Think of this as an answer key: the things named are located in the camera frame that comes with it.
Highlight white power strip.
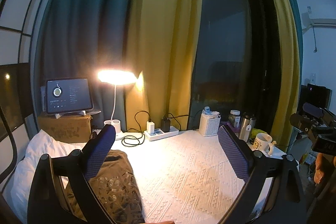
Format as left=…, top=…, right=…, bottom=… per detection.
left=144, top=126, right=179, bottom=141

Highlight white desk lamp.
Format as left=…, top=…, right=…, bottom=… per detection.
left=97, top=69, right=137, bottom=140

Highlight teal grey curtain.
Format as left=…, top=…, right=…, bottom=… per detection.
left=32, top=0, right=130, bottom=128

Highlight black braided cable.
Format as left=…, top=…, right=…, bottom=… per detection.
left=0, top=105, right=18, bottom=184

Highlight white usb charger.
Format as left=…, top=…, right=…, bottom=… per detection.
left=146, top=121, right=155, bottom=135

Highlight person right hand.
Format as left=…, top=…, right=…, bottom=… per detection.
left=314, top=153, right=335, bottom=184

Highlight black tablet display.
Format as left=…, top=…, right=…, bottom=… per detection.
left=46, top=78, right=93, bottom=114

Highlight black monitor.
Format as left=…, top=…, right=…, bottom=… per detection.
left=298, top=84, right=332, bottom=111

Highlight white cartoon mug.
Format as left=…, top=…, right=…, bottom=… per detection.
left=252, top=133, right=277, bottom=156

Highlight yellow right curtain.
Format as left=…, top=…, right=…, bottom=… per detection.
left=270, top=0, right=303, bottom=151

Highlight yellow bag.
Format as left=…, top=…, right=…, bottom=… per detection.
left=249, top=128, right=267, bottom=139

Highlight black power adapter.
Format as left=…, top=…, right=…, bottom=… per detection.
left=161, top=117, right=171, bottom=132

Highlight white quilted bed cover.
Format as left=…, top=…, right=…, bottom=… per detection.
left=7, top=129, right=300, bottom=224

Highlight glass jar white lid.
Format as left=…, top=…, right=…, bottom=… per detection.
left=228, top=110, right=240, bottom=128

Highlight yellow curtain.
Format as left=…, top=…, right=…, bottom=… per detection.
left=270, top=0, right=303, bottom=151
left=125, top=0, right=202, bottom=128

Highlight brown cardboard box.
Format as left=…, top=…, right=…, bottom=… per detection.
left=38, top=114, right=92, bottom=143

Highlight black coiled cable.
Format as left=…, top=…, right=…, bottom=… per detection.
left=121, top=110, right=153, bottom=148

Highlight white perforated plastic basket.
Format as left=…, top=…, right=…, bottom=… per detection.
left=198, top=106, right=221, bottom=137

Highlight dark brown t-shirt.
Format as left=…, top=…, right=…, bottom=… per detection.
left=66, top=150, right=145, bottom=223

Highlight white air conditioner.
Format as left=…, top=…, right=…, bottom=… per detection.
left=301, top=12, right=336, bottom=34

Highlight stainless steel travel tumbler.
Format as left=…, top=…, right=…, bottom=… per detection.
left=238, top=113, right=256, bottom=142

